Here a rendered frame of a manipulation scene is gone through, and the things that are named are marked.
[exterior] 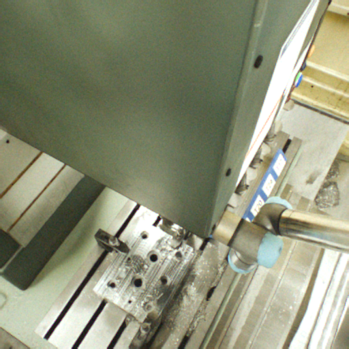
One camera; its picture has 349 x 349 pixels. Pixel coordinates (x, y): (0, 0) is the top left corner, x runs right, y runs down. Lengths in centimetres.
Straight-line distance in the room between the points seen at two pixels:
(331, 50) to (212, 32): 141
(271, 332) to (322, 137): 91
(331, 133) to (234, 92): 157
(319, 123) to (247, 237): 115
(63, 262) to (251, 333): 84
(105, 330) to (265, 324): 60
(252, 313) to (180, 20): 132
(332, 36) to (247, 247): 105
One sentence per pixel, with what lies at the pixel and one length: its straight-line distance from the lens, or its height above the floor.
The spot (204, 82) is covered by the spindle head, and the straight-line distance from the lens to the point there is 35.
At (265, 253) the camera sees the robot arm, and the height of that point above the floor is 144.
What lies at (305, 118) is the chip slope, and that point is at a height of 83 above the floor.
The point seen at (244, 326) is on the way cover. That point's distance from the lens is 153.
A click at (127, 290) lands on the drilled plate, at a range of 128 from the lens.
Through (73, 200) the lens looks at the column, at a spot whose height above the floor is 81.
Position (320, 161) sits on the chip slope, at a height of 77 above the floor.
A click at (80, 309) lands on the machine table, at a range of 138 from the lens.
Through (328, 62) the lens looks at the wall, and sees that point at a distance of 175.
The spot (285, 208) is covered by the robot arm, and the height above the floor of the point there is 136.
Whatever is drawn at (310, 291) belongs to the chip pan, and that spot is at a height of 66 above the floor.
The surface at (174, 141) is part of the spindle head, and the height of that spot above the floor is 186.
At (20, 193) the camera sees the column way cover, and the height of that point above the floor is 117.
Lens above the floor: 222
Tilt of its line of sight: 60 degrees down
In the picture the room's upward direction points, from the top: 1 degrees clockwise
